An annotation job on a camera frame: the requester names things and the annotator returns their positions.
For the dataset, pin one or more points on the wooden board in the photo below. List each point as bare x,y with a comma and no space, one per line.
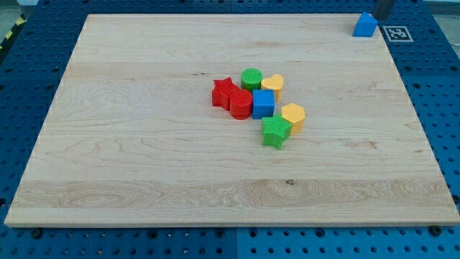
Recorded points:
132,139

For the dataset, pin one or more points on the yellow hexagon block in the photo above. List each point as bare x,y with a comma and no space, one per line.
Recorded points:
295,114

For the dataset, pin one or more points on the white fiducial marker tag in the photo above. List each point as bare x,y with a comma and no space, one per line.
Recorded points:
396,33

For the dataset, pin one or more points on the green star block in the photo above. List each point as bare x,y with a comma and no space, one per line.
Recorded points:
275,130

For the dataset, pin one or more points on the red cylinder block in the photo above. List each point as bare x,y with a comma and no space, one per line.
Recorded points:
241,103

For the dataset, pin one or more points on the yellow heart block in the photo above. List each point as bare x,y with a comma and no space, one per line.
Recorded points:
275,83

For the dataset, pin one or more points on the blue cube block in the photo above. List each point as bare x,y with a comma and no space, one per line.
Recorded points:
263,103

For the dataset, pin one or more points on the blue triangle block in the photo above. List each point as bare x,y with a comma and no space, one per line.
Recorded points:
365,25

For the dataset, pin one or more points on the red star block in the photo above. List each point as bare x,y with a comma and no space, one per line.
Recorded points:
222,89

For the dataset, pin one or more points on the green cylinder block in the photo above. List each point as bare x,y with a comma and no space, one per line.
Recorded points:
251,79

